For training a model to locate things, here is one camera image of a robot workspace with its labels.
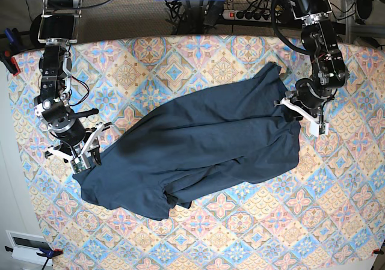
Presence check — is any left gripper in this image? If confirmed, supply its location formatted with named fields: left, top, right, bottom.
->
left=274, top=79, right=337, bottom=123

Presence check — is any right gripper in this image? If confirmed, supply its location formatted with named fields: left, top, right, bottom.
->
left=44, top=108, right=112, bottom=168

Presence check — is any dark navy t-shirt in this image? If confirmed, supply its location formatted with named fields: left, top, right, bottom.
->
left=74, top=63, right=301, bottom=221

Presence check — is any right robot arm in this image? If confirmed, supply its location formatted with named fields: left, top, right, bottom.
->
left=34, top=0, right=110, bottom=174

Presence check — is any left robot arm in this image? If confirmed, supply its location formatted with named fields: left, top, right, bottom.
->
left=270, top=0, right=350, bottom=124

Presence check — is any white power strip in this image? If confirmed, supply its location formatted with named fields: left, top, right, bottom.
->
left=222, top=10, right=271, bottom=22

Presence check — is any blue orange clamp bottom-left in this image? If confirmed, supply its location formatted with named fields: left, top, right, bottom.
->
left=4, top=246, right=63, bottom=269

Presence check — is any patterned colourful tablecloth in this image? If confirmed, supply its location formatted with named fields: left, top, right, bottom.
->
left=7, top=35, right=384, bottom=269

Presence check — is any blue orange clamp top-left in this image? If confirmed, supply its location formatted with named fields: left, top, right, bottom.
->
left=1, top=28, right=21, bottom=76

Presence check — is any black round object top-right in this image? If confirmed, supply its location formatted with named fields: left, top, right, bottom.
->
left=356, top=0, right=374, bottom=20

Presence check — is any black round stool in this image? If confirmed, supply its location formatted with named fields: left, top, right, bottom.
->
left=29, top=14, right=49, bottom=49

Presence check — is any orange clamp bottom-right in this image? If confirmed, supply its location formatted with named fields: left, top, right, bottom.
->
left=372, top=249, right=384, bottom=255

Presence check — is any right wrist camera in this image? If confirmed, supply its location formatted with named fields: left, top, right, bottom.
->
left=69, top=156, right=89, bottom=174

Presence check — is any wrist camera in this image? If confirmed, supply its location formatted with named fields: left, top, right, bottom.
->
left=310, top=121, right=329, bottom=137
left=69, top=156, right=89, bottom=174

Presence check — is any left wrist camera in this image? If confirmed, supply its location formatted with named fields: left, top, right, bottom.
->
left=310, top=121, right=329, bottom=137

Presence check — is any white wall vent panel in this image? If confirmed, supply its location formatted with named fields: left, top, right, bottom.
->
left=6, top=230, right=50, bottom=266

